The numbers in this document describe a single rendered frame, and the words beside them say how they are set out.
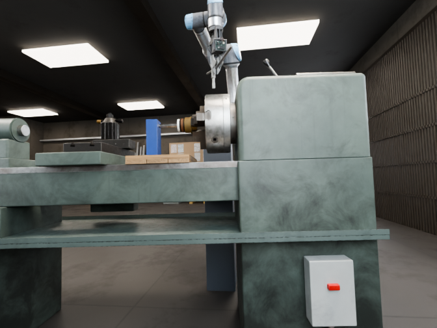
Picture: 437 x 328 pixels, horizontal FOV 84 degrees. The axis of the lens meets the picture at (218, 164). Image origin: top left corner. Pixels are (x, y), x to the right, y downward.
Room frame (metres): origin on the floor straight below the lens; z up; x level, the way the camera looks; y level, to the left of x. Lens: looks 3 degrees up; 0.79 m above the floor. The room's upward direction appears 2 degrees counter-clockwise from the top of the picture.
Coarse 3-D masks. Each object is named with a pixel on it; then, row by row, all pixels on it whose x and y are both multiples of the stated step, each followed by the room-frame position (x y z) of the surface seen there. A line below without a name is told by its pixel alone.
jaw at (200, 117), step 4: (208, 112) 1.16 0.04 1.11; (196, 116) 1.22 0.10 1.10; (200, 116) 1.18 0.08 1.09; (204, 116) 1.18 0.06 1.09; (208, 116) 1.16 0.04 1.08; (192, 120) 1.25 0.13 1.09; (196, 120) 1.22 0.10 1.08; (200, 120) 1.18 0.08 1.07; (204, 120) 1.18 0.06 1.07; (192, 124) 1.25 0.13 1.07; (196, 124) 1.24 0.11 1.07; (200, 124) 1.24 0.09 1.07; (204, 124) 1.25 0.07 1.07
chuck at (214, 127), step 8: (208, 96) 1.21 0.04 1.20; (216, 96) 1.21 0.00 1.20; (208, 104) 1.17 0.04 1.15; (216, 104) 1.17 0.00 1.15; (216, 112) 1.16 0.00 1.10; (208, 120) 1.15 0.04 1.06; (216, 120) 1.15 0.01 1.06; (208, 128) 1.16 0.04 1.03; (216, 128) 1.16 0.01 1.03; (208, 136) 1.18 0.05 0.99; (216, 136) 1.18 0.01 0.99; (208, 144) 1.21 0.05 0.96; (216, 144) 1.22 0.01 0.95; (208, 152) 1.29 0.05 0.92; (216, 152) 1.29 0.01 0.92
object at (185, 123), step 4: (180, 120) 1.28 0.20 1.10; (184, 120) 1.28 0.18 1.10; (188, 120) 1.27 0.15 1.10; (180, 124) 1.28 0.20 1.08; (184, 124) 1.28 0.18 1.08; (188, 124) 1.27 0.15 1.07; (180, 128) 1.28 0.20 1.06; (184, 128) 1.29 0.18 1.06; (188, 128) 1.28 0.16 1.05; (192, 128) 1.29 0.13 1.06; (196, 128) 1.29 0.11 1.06; (188, 132) 1.30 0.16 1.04
